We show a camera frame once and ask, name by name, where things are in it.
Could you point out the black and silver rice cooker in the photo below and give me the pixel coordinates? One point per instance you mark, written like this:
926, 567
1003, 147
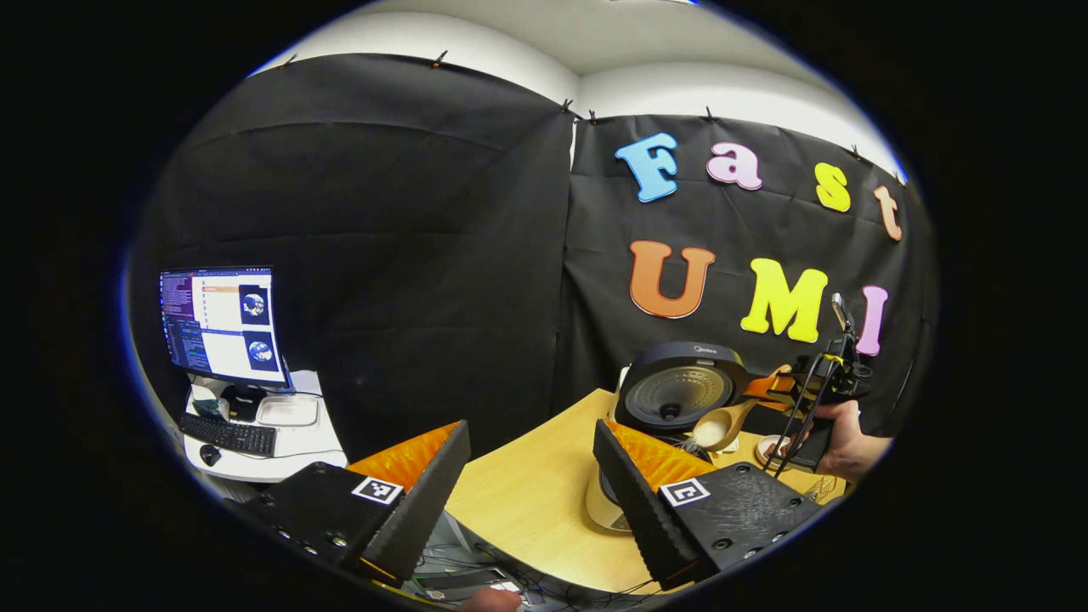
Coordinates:
676, 391

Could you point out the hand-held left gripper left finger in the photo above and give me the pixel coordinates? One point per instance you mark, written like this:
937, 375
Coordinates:
425, 510

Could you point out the black computer mouse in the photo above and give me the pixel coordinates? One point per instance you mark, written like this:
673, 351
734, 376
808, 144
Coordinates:
211, 455

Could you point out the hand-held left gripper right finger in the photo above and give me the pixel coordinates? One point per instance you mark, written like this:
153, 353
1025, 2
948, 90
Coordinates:
642, 510

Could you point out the wooden spoon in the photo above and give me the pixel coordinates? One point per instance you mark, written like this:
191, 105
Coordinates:
722, 425

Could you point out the white oval plate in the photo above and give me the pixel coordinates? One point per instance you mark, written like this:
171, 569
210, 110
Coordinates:
769, 444

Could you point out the white side desk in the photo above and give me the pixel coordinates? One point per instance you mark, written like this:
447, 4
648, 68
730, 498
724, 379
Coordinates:
306, 446

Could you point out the white shallow tray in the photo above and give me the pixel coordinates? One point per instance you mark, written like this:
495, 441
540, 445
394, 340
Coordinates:
287, 411

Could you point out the black keyboard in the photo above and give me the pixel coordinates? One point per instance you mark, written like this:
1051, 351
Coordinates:
229, 435

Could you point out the black backdrop cloth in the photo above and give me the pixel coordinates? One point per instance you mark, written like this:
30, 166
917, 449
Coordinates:
425, 255

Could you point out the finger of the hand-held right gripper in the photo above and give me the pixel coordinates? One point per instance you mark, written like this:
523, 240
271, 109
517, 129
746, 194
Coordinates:
769, 388

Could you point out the computer monitor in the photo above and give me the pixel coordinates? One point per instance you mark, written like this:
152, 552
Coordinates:
221, 323

